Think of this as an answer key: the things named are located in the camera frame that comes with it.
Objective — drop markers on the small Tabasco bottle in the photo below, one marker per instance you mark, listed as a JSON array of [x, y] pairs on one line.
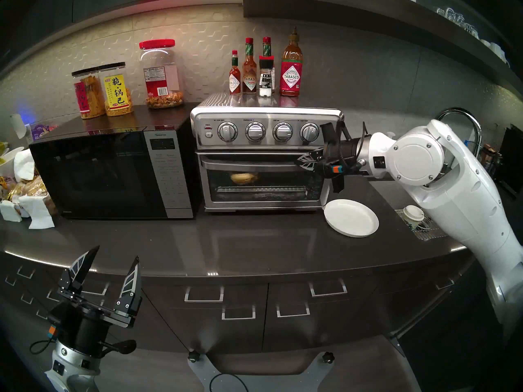
[[235, 83]]

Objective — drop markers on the glass oven door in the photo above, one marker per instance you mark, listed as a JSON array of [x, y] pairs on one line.
[[261, 162]]

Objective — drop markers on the white tissue paper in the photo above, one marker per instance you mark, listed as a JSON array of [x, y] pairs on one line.
[[24, 164]]

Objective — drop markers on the white lidded paper cup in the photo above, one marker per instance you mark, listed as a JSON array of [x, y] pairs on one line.
[[413, 215]]

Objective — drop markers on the black salt grinder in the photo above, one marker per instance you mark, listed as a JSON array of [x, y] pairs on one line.
[[265, 81]]

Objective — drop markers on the red label snack jar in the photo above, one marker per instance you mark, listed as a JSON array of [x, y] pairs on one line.
[[86, 97]]

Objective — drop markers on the black coffee machine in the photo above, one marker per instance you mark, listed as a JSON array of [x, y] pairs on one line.
[[514, 158]]

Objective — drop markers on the bagged bread loaf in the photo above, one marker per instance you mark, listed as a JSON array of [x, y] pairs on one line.
[[34, 189]]

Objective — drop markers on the dark upper cabinet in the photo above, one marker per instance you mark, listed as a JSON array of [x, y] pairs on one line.
[[122, 3]]

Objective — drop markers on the toasted bagel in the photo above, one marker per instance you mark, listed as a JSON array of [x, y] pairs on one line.
[[244, 178]]

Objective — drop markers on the purple snack package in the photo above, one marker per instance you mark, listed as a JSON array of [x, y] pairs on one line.
[[41, 130]]

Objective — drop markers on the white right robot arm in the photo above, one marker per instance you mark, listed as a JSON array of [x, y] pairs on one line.
[[457, 191]]

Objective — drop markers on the medium orange Tabasco bottle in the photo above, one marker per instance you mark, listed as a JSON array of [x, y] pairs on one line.
[[249, 81]]

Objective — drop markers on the black frame knob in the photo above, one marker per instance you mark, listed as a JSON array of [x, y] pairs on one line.
[[328, 357], [193, 356]]

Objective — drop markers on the large Tabasco bottle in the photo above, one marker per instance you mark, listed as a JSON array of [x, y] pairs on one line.
[[291, 76]]

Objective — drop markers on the red lid plastic jar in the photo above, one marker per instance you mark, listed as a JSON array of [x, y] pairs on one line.
[[161, 81]]

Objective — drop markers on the black microwave oven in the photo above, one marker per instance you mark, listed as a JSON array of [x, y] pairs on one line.
[[102, 174]]

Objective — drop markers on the white round plate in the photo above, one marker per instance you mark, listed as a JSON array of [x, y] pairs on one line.
[[351, 217]]

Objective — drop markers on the dark wall shelf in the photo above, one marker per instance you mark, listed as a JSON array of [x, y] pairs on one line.
[[347, 15]]

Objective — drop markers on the silver oven knob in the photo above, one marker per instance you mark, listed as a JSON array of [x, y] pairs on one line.
[[227, 132], [282, 132], [255, 132], [309, 132]]

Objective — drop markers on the large white paper sheet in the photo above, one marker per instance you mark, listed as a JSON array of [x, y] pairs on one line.
[[39, 211]]

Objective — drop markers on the copper glass french press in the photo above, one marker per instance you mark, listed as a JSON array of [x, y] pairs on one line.
[[490, 158]]

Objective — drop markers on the foil lined crumb tray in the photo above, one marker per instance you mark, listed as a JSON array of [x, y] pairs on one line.
[[261, 196]]

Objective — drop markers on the grey robot base frame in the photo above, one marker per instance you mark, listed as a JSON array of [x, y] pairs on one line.
[[201, 377]]

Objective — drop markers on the chrome gooseneck faucet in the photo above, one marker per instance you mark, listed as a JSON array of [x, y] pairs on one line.
[[457, 110]]

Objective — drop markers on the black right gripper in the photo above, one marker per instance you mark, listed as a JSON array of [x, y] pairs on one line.
[[345, 154]]

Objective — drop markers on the green label Tabasco bottle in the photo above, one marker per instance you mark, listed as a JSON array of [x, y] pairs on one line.
[[267, 47]]

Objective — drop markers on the white bowl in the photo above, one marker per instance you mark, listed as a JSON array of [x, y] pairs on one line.
[[8, 158]]

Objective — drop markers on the small white paper sheet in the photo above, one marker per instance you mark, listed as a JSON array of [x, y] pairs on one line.
[[10, 211]]

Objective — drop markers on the dark base cabinet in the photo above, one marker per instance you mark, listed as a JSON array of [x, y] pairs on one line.
[[245, 334]]

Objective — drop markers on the white wall dispenser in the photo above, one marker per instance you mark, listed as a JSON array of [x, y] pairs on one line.
[[18, 125]]

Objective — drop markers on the white mug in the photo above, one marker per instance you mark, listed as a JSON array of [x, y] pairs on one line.
[[497, 50], [486, 43]]

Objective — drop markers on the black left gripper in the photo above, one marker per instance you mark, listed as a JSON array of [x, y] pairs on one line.
[[81, 326]]

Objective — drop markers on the silver toaster oven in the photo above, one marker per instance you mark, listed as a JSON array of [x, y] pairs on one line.
[[269, 113]]

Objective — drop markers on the yellow label snack jar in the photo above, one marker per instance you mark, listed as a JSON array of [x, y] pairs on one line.
[[116, 93]]

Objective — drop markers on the clear drinking glass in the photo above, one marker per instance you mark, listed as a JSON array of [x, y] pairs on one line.
[[470, 28], [439, 11], [449, 14], [459, 20]]

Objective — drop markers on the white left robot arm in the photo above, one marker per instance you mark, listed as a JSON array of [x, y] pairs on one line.
[[69, 368]]

